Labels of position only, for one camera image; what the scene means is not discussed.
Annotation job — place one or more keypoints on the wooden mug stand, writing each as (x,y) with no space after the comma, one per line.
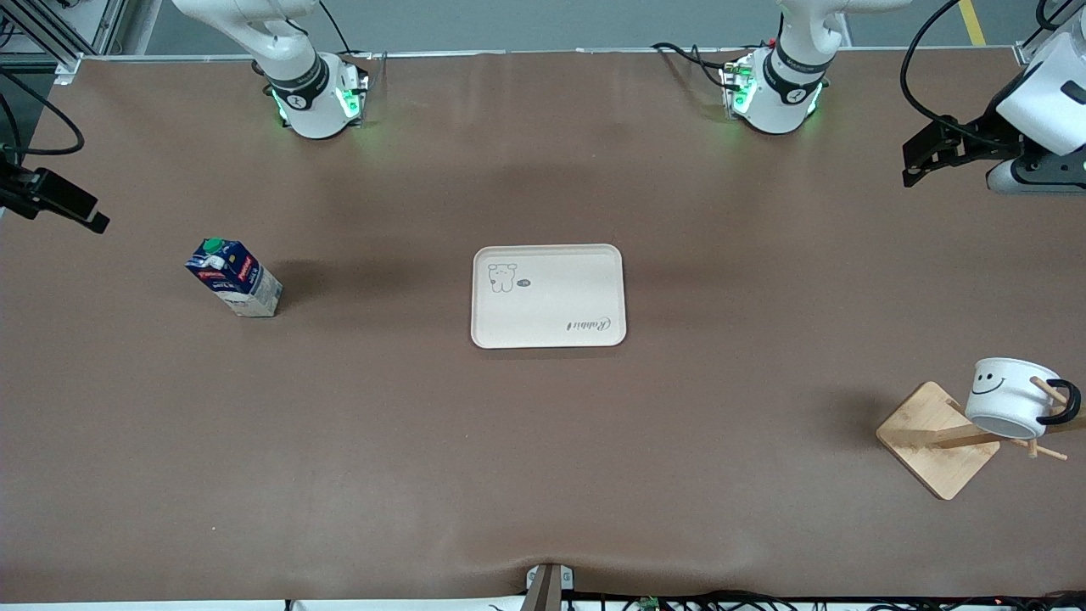
(933,450)

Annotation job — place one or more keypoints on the blue milk carton green cap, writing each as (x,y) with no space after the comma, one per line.
(242,284)

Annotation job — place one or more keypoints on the metal table edge bracket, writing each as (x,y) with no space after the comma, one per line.
(547,590)

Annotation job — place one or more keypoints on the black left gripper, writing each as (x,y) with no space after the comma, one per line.
(987,131)

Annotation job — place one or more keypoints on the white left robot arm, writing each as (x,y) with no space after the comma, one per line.
(780,106)

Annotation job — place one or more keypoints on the cream rabbit print tray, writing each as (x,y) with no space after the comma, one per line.
(551,305)

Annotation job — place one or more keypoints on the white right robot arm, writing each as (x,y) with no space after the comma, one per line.
(314,110)

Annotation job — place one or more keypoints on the aluminium frame with black bars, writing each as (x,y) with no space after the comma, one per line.
(85,25)

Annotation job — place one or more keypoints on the aluminium frame corner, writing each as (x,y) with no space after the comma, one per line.
(1031,53)

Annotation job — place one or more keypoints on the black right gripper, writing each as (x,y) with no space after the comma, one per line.
(19,188)

